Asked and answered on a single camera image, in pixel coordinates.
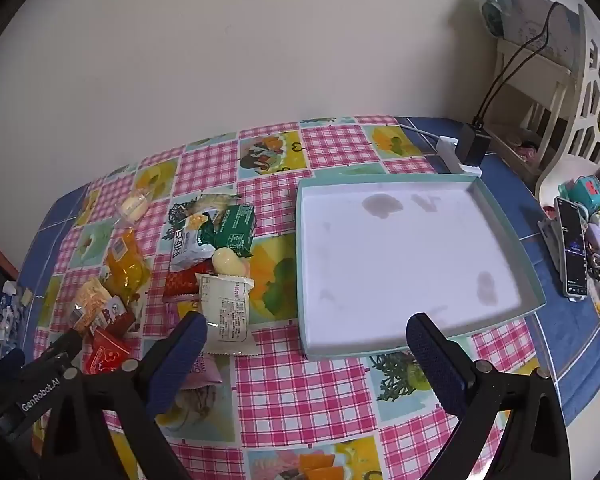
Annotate green snack packet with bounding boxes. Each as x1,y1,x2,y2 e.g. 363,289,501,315
200,204,257,258

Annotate white wooden rack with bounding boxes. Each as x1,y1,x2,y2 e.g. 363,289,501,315
495,5,600,206

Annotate black smartphone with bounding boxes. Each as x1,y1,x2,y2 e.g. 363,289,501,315
554,196,590,301

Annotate pudding cup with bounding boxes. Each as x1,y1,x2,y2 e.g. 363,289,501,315
211,246,253,278

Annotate black cable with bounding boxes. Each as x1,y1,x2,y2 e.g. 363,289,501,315
480,7,563,126
475,2,561,123

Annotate pink toy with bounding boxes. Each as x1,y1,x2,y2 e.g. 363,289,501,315
500,135,541,161

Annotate rolled patterned cloth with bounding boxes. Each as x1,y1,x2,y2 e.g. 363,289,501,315
479,0,581,68

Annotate white power strip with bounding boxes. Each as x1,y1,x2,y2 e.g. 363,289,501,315
437,135,482,177

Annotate white tray with teal rim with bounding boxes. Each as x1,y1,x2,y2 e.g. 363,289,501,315
295,172,547,361

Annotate grey phone stand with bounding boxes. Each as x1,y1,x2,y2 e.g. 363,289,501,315
537,215,566,266

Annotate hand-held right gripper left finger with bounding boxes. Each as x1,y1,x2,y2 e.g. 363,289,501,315
40,311,210,480

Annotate red patterned snack packet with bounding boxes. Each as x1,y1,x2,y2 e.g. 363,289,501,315
162,267,203,306

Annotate teal toy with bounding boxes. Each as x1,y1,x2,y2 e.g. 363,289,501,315
559,176,600,216

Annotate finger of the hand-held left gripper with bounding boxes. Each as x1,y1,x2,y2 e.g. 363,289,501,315
0,347,27,391
0,329,83,436

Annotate black charger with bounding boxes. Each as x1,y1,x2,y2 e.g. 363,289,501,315
457,119,493,167

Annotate small white and green packet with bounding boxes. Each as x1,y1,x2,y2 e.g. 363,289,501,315
171,212,217,272

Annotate white snack packet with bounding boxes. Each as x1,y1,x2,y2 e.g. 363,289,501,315
194,274,255,357

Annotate biscuit packet with green edge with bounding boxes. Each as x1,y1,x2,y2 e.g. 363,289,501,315
182,192,241,221

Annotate yellow jelly packet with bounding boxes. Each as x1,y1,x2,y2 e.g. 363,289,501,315
102,227,148,306

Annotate crumpled blue and white wrapper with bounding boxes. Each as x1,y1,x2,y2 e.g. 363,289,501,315
0,280,33,346

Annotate plain red snack packet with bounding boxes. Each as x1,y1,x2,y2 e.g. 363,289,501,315
82,327,138,376

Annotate round cake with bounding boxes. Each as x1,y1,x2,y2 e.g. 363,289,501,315
116,186,153,226

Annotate white cable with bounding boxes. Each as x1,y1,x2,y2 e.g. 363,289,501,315
397,122,443,143

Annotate pink snack packet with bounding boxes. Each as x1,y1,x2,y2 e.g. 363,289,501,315
180,347,223,392

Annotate pink checked printed tablecloth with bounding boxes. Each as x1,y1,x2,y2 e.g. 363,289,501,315
17,116,600,480

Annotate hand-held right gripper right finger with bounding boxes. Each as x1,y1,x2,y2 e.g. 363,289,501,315
405,312,581,480

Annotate golden orange snack packet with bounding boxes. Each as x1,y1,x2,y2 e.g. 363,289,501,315
69,277,136,336

